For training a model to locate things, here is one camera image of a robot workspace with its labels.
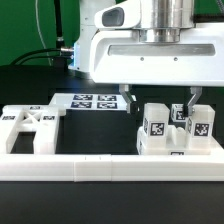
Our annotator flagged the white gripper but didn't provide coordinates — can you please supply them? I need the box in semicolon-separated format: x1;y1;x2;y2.
90;23;224;117

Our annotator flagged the white chair seat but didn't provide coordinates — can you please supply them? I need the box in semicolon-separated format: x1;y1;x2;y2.
136;125;217;155

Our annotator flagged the white tagged cube right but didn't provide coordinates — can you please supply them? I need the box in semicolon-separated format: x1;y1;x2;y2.
171;104;186;122

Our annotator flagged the white marker base sheet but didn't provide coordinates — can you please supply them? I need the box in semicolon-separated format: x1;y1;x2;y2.
50;93;127;111

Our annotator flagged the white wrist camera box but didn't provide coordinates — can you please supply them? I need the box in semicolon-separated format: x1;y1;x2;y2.
94;0;141;29

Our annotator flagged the black cable upper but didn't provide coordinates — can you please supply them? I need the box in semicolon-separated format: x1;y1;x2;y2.
9;48;75;66

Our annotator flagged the black cable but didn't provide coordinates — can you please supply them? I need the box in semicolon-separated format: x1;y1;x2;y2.
9;48;75;66
19;54;75;66

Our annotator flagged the black cable lower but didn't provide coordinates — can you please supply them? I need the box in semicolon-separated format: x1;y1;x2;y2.
19;54;75;66

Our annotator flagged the white chair back frame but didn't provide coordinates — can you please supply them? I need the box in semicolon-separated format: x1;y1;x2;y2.
0;105;66;155

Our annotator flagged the white U-shaped fence frame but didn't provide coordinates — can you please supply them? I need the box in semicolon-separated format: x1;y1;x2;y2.
0;119;224;183

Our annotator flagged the thin white cable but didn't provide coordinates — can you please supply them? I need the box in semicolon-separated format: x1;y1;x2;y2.
34;0;54;67

